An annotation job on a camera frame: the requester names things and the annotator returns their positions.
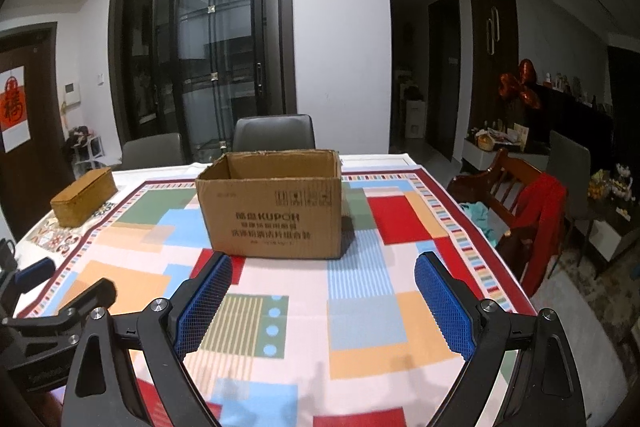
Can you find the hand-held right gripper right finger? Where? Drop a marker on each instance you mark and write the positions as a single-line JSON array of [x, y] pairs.
[[445, 307]]

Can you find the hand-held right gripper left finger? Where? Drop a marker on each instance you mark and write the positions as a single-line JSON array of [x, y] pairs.
[[202, 307]]

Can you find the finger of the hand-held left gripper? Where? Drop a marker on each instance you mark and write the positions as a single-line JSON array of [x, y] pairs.
[[32, 274], [60, 314]]

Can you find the brown cardboard box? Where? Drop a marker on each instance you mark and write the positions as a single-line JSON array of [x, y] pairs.
[[272, 212]]

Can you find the black mug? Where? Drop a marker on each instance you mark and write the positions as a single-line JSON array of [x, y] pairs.
[[6, 254]]

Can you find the woven rattan box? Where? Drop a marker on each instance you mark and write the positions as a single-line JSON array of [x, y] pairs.
[[82, 199]]

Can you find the teal cloth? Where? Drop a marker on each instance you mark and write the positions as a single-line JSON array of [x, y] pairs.
[[477, 219]]

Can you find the colourful geometric tablecloth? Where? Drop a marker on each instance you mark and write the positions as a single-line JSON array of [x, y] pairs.
[[350, 297]]

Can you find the wooden chair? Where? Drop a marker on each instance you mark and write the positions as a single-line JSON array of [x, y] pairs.
[[492, 187]]

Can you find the red garment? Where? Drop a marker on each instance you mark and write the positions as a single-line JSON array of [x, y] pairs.
[[542, 217]]

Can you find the white shelf rack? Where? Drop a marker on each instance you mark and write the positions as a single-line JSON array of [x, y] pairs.
[[89, 149]]

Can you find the dark wooden door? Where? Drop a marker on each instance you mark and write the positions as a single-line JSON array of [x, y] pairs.
[[42, 132]]

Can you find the grey patterned rug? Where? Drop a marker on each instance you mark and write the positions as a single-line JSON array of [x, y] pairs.
[[590, 307]]

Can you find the white side table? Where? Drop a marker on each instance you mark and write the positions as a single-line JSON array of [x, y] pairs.
[[482, 157]]

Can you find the grey dining chair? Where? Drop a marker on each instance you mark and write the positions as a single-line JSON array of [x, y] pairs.
[[570, 167], [274, 132], [152, 152]]

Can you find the white intercom panel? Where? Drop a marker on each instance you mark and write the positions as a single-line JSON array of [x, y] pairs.
[[73, 93]]

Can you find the white bin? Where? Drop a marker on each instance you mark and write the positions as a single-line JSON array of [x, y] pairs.
[[415, 117]]

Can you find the dark sideboard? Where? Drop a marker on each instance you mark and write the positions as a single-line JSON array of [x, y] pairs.
[[575, 122]]

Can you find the red foil balloons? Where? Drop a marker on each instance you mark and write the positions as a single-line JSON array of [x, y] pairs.
[[522, 84]]

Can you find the tall dark cabinet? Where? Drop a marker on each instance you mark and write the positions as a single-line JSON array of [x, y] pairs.
[[492, 57]]

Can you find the glass sliding door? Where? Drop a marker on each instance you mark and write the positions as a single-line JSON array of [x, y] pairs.
[[210, 37]]

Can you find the red and white wall poster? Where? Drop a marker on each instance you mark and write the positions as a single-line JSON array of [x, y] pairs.
[[11, 112]]

